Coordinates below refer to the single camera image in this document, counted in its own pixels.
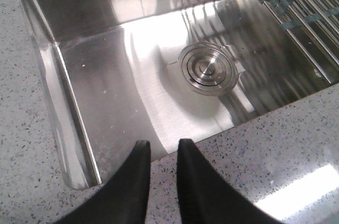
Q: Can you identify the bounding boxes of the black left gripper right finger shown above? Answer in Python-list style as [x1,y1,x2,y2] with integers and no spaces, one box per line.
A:
[176,139,281,223]

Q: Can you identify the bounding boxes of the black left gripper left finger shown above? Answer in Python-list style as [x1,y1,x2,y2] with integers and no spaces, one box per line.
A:
[56,140,151,223]

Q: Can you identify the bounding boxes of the grey-green dish drying rack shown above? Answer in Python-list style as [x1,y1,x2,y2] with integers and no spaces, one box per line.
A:
[258,0,338,84]

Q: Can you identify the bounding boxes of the round steel sink drain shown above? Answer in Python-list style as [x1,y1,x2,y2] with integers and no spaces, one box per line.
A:
[177,42,245,96]

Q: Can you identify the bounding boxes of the stainless steel sink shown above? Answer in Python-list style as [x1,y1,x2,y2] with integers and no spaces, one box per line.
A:
[21,0,333,189]

